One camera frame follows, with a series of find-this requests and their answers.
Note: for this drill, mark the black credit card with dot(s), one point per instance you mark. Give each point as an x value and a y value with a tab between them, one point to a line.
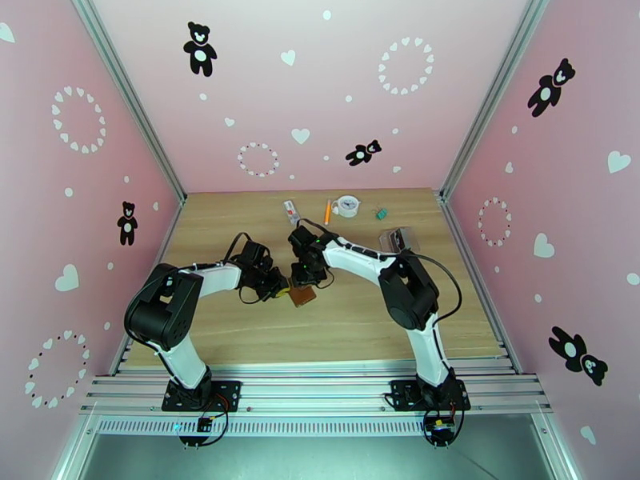
398	238

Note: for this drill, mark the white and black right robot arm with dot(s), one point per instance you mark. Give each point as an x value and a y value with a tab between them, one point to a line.
425	348

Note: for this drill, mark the green binder clip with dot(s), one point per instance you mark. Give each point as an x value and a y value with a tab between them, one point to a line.
382	213

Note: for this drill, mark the orange pencil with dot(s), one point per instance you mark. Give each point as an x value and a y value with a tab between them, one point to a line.
327	213

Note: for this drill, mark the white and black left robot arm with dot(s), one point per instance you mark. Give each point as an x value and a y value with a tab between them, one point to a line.
175	358

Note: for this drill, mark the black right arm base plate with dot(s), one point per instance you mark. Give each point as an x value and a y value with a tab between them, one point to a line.
398	393

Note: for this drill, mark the aluminium side rail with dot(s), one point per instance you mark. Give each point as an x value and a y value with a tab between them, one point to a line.
502	343
171	228

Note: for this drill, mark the perforated metal strip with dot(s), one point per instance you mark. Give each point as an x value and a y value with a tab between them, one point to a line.
315	426

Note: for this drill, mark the aluminium frame post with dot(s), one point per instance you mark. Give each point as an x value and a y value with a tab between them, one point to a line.
495	88
125	93

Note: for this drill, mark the brown leather card holder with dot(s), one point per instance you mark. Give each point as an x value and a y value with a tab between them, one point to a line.
305	297

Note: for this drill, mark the aluminium rail bed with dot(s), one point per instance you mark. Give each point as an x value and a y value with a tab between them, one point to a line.
315	388

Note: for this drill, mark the black circuit board yellow connector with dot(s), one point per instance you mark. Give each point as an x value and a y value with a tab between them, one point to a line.
440	428

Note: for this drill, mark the small white red tube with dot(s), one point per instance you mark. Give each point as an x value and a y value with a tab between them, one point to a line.
291	212

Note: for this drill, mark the small black circuit board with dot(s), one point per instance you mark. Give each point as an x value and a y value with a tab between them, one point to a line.
205	424

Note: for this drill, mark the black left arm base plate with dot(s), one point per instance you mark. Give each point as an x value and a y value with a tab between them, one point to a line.
230	393

